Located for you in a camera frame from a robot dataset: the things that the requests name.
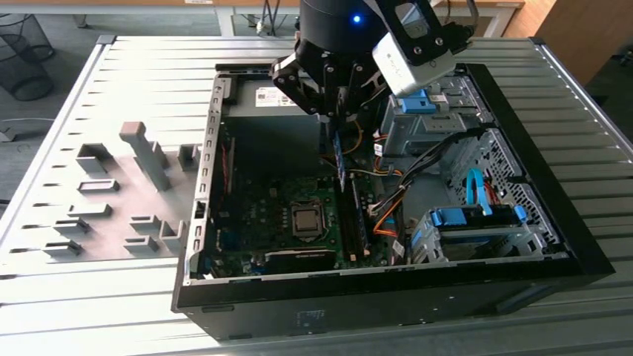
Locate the silver optical drive cage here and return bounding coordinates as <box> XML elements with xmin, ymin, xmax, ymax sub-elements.
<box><xmin>380</xmin><ymin>65</ymin><xmax>496</xmax><ymax>159</ymax></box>

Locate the green motherboard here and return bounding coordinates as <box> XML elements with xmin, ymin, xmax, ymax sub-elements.
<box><xmin>212</xmin><ymin>172</ymin><xmax>392</xmax><ymax>277</ymax></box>

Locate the red twisted fan wire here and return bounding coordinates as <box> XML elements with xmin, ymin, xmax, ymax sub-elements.
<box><xmin>220</xmin><ymin>142</ymin><xmax>235</xmax><ymax>194</ymax></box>

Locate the black graphics card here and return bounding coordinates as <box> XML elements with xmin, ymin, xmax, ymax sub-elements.
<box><xmin>262</xmin><ymin>248</ymin><xmax>339</xmax><ymax>274</ymax></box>

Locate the wooden desk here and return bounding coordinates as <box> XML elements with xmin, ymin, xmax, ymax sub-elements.
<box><xmin>0</xmin><ymin>0</ymin><xmax>527</xmax><ymax>38</ymax></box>

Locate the blue RAM stick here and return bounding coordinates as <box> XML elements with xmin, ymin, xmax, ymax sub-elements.
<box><xmin>332</xmin><ymin>122</ymin><xmax>351</xmax><ymax>185</ymax></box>

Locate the blue plastic drive latch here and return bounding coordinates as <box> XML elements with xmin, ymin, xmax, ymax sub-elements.
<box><xmin>402</xmin><ymin>94</ymin><xmax>440</xmax><ymax>115</ymax></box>

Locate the black cable bundle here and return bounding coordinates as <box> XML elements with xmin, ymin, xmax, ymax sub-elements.
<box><xmin>380</xmin><ymin>127</ymin><xmax>486</xmax><ymax>216</ymax></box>

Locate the silver CPU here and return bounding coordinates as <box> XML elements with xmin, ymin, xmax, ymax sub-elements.
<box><xmin>294</xmin><ymin>210</ymin><xmax>322</xmax><ymax>230</ymax></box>

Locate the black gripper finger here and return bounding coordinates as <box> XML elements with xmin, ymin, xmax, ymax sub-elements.
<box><xmin>340</xmin><ymin>62</ymin><xmax>395</xmax><ymax>124</ymax></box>
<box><xmin>270</xmin><ymin>54</ymin><xmax>344</xmax><ymax>124</ymax></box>

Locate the red data wire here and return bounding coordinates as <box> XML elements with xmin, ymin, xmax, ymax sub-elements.
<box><xmin>483</xmin><ymin>180</ymin><xmax>506</xmax><ymax>207</ymax></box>

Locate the wooden cabinet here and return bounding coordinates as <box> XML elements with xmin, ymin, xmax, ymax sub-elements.
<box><xmin>504</xmin><ymin>0</ymin><xmax>633</xmax><ymax>88</ymax></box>

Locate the hard disk in blue carrier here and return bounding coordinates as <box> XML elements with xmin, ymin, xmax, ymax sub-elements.
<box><xmin>428</xmin><ymin>205</ymin><xmax>527</xmax><ymax>228</ymax></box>

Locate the black PC case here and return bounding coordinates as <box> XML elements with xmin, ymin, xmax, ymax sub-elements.
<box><xmin>171</xmin><ymin>62</ymin><xmax>618</xmax><ymax>342</ymax></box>

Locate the black RAM slot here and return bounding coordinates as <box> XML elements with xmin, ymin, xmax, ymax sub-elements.
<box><xmin>335</xmin><ymin>181</ymin><xmax>359</xmax><ymax>261</ymax></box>

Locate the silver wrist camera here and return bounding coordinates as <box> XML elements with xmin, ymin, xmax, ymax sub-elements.
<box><xmin>371</xmin><ymin>35</ymin><xmax>456</xmax><ymax>98</ymax></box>

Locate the grey parts rack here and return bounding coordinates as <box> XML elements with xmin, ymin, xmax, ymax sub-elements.
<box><xmin>42</xmin><ymin>120</ymin><xmax>204</xmax><ymax>264</ymax></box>

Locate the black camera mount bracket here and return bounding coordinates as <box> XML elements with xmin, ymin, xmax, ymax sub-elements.
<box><xmin>379</xmin><ymin>0</ymin><xmax>472</xmax><ymax>67</ymax></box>

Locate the orange wire bundle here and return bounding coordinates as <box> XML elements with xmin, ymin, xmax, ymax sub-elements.
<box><xmin>371</xmin><ymin>202</ymin><xmax>406</xmax><ymax>238</ymax></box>

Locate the grey power supply unit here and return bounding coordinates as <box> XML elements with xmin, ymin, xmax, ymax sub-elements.
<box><xmin>224</xmin><ymin>78</ymin><xmax>328</xmax><ymax>175</ymax></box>

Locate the black CPU socket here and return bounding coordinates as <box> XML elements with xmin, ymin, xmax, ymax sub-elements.
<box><xmin>288</xmin><ymin>201</ymin><xmax>328</xmax><ymax>241</ymax></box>

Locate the blue data wire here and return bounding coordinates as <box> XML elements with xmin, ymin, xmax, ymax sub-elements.
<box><xmin>466</xmin><ymin>168</ymin><xmax>495</xmax><ymax>216</ymax></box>

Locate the black camera cable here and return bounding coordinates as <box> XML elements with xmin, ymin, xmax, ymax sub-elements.
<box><xmin>463</xmin><ymin>0</ymin><xmax>480</xmax><ymax>36</ymax></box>

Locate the silver disk bay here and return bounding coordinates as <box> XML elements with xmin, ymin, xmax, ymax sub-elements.
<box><xmin>406</xmin><ymin>218</ymin><xmax>554</xmax><ymax>266</ymax></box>

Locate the black wire mesh basket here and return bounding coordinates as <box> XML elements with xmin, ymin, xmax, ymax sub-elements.
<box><xmin>0</xmin><ymin>13</ymin><xmax>57</xmax><ymax>102</ymax></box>

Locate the yellow wire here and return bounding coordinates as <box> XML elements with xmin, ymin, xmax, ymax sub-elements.
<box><xmin>319</xmin><ymin>122</ymin><xmax>367</xmax><ymax>166</ymax></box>

